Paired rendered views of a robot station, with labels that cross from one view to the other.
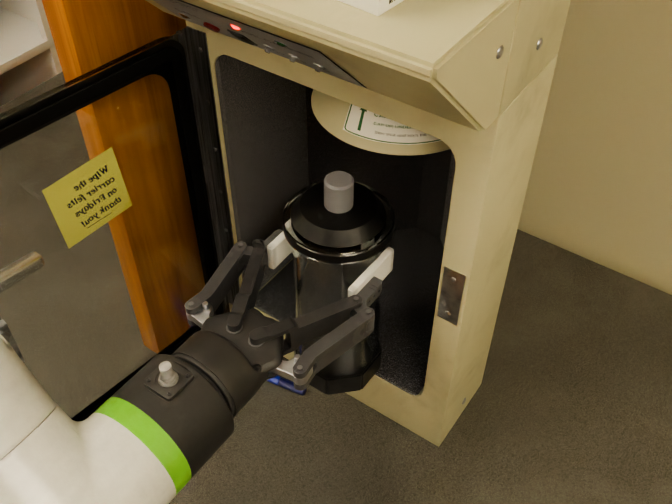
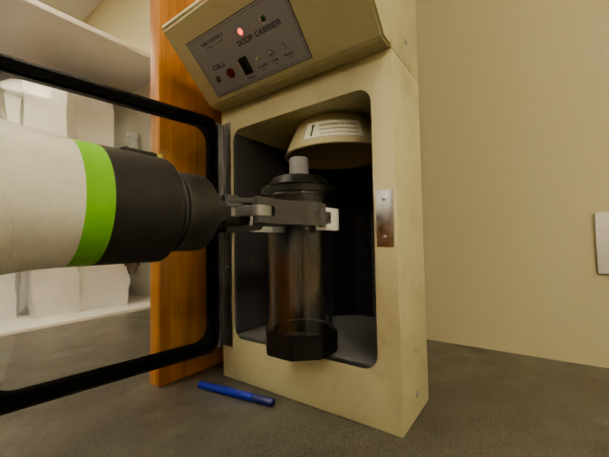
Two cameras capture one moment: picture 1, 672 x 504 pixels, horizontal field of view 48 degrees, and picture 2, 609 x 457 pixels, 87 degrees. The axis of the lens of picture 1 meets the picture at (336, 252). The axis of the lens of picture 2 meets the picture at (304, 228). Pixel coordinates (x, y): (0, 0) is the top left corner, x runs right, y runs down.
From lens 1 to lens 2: 57 cm
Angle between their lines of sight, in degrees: 47
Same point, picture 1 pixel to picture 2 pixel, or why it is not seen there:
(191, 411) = (141, 159)
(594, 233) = (476, 332)
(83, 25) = not seen: hidden behind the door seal
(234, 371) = (198, 180)
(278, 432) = (244, 430)
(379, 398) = (339, 393)
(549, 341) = (474, 379)
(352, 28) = not seen: outside the picture
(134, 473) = (41, 138)
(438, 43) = not seen: outside the picture
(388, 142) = (328, 135)
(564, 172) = (442, 291)
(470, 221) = (387, 136)
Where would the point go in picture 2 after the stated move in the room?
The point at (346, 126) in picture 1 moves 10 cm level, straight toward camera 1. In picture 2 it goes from (304, 138) to (300, 111)
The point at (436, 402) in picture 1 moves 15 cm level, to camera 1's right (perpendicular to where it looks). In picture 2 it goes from (391, 364) to (517, 362)
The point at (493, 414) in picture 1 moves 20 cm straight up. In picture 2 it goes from (448, 416) to (442, 263)
